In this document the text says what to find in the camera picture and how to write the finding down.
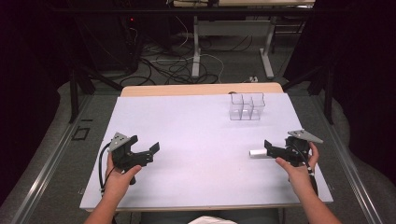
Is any black metal stand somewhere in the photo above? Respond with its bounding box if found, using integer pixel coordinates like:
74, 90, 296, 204
67, 59, 124, 125
280, 59, 337, 126

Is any wooden table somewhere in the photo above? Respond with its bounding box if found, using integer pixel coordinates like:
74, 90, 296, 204
120, 81, 285, 98

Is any black floor hatch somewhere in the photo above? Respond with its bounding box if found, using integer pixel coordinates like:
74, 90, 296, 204
71, 125, 92, 142

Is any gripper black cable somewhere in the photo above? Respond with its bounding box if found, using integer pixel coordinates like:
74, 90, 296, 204
292, 145, 319, 198
97, 141, 116, 198

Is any person's white clothing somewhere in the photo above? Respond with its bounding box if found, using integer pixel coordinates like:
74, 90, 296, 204
187, 215, 238, 224

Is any person's right hand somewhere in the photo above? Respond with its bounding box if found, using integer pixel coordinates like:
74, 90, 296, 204
275, 141, 320, 191

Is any clear acrylic organizer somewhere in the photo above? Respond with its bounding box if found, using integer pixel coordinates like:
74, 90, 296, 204
229, 91, 266, 121

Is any black computer tower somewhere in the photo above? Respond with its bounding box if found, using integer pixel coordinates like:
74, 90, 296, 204
120, 13, 145, 74

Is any metal floor rail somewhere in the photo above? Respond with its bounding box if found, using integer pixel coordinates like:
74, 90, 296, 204
311, 94, 386, 224
8, 94, 94, 224

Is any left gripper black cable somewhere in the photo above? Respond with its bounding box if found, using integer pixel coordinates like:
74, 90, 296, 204
97, 141, 116, 198

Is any white table mat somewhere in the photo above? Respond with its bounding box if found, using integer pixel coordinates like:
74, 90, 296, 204
78, 92, 334, 213

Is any person's left hand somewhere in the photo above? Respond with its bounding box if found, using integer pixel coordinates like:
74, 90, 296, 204
103, 151, 143, 198

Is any person's dark lap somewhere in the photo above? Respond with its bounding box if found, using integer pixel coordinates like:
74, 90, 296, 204
139, 207, 281, 224

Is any tangle of floor cables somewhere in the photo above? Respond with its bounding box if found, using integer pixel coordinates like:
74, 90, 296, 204
120, 34, 256, 87

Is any white cylinder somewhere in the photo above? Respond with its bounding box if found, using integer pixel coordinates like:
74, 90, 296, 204
248, 148, 269, 159

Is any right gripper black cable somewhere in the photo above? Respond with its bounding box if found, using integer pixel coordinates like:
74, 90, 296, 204
292, 145, 319, 198

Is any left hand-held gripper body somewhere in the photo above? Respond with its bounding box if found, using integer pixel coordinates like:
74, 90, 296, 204
107, 132, 155, 186

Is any white metal desk frame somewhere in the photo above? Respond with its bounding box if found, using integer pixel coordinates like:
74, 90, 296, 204
190, 14, 277, 80

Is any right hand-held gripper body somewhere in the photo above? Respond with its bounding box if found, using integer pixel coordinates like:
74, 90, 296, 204
274, 129, 324, 168

